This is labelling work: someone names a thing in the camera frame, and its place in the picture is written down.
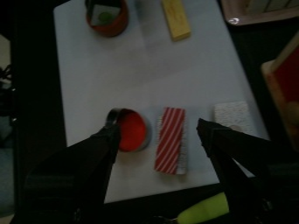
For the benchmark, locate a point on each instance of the wooden box with red face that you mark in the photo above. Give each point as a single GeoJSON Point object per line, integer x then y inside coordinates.
{"type": "Point", "coordinates": [288, 75]}

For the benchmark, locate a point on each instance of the white cutting board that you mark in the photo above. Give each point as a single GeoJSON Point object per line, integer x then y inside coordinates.
{"type": "Point", "coordinates": [117, 73]}

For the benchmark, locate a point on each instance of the red white striped toy strip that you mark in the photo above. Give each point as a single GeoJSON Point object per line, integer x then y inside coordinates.
{"type": "Point", "coordinates": [170, 140]}

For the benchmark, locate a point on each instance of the white spongy toy block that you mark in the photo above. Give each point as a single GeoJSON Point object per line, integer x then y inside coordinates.
{"type": "Point", "coordinates": [232, 112]}

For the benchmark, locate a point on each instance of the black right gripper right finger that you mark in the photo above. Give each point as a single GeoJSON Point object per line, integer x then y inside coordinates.
{"type": "Point", "coordinates": [257, 175]}

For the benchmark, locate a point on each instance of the red round toy food shell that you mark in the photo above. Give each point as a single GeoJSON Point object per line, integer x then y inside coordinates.
{"type": "Point", "coordinates": [117, 26]}

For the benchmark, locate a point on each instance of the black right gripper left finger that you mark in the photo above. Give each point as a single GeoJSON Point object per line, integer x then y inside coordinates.
{"type": "Point", "coordinates": [70, 180]}

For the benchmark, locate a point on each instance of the yellow toy block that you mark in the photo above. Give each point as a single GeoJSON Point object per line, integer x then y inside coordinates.
{"type": "Point", "coordinates": [177, 20]}

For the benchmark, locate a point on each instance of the yellow-green toy carrot piece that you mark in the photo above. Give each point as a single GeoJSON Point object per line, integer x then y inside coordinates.
{"type": "Point", "coordinates": [206, 210]}

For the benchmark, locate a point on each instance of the red round toy slice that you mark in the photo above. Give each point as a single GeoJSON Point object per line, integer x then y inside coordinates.
{"type": "Point", "coordinates": [134, 131]}

